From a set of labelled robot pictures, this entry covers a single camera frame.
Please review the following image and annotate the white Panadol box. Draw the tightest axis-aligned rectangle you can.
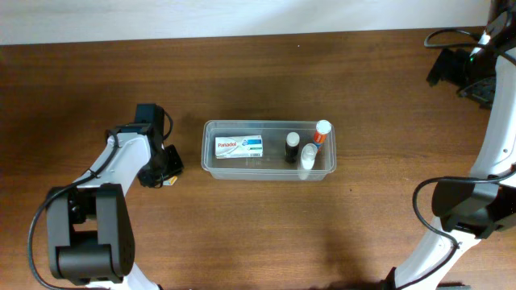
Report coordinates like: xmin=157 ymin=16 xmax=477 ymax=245
xmin=214 ymin=135 xmax=264 ymax=159

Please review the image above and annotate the dark bottle white cap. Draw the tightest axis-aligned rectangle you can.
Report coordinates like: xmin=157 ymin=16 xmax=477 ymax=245
xmin=285 ymin=132 xmax=300 ymax=164

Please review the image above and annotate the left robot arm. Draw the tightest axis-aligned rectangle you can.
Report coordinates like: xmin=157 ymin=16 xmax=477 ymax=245
xmin=43 ymin=104 xmax=184 ymax=289

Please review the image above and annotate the white Calamine lotion bottle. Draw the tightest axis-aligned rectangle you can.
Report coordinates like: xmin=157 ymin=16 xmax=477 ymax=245
xmin=298 ymin=143 xmax=318 ymax=180

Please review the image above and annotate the gold lid balm jar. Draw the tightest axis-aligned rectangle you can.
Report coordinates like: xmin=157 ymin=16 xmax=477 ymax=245
xmin=162 ymin=176 xmax=178 ymax=186

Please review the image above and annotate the clear plastic container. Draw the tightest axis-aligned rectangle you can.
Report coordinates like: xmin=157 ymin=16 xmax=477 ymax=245
xmin=201 ymin=120 xmax=337 ymax=181

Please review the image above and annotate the orange tube white cap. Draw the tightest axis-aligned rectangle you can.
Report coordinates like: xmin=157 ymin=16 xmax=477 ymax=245
xmin=313 ymin=120 xmax=332 ymax=151

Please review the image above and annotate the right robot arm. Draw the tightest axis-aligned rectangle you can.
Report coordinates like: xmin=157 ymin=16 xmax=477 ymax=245
xmin=378 ymin=0 xmax=515 ymax=289

